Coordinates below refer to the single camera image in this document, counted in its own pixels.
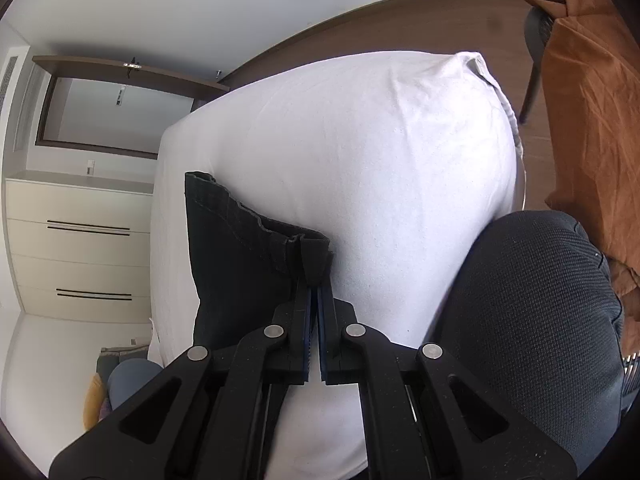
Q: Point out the black denim pants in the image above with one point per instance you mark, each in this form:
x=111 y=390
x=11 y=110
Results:
x=235 y=260

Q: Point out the yellow pillow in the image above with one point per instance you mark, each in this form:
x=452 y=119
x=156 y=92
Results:
x=92 y=400

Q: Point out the orange cloth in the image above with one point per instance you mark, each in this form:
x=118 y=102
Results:
x=585 y=110

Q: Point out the bed with white sheet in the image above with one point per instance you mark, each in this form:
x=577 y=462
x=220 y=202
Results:
x=375 y=185

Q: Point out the brown door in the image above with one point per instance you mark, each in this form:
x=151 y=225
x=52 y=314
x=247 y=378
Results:
x=90 y=64

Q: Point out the person's leg in dark trousers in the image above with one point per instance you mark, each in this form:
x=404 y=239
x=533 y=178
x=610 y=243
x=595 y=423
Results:
x=540 y=310

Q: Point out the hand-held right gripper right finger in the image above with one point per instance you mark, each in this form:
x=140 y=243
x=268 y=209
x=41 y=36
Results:
x=324 y=320

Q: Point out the blue rolled quilt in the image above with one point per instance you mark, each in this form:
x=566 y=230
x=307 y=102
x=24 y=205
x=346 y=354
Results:
x=132 y=382

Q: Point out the black chair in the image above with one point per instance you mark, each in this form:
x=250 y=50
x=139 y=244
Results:
x=534 y=30

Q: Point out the ceiling air vent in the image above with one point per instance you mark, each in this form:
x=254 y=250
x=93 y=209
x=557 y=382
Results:
x=7 y=80

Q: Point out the cream wardrobe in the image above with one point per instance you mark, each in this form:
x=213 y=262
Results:
x=75 y=260

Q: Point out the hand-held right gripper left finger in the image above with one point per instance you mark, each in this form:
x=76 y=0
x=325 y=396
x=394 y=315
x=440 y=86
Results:
x=304 y=320

